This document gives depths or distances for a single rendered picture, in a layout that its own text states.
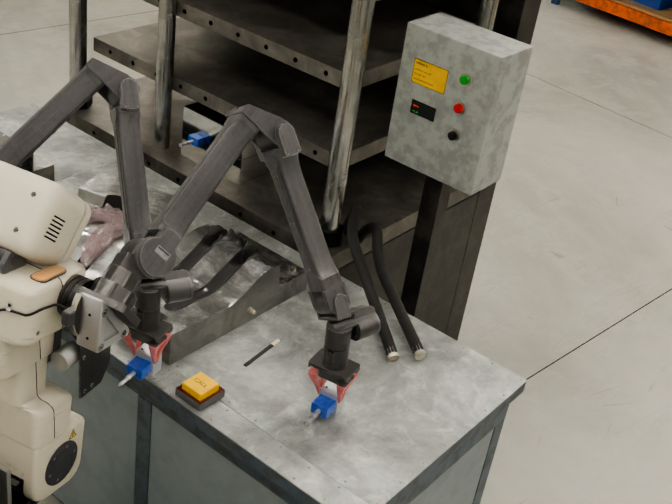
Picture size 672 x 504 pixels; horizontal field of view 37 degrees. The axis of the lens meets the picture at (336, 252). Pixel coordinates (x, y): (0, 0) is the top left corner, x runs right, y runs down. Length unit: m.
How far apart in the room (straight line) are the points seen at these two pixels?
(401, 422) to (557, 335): 1.97
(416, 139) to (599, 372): 1.63
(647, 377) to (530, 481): 0.88
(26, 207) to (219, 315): 0.71
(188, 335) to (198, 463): 0.31
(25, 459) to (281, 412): 0.56
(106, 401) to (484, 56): 1.31
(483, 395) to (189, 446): 0.72
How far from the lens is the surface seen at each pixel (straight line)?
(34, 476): 2.21
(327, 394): 2.28
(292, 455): 2.19
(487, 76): 2.61
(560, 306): 4.41
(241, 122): 2.04
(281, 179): 2.09
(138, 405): 2.53
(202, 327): 2.42
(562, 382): 3.96
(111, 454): 2.74
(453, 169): 2.74
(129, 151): 2.25
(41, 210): 1.89
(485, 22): 3.24
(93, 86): 2.26
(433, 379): 2.47
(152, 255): 1.91
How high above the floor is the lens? 2.30
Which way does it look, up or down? 31 degrees down
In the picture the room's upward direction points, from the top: 9 degrees clockwise
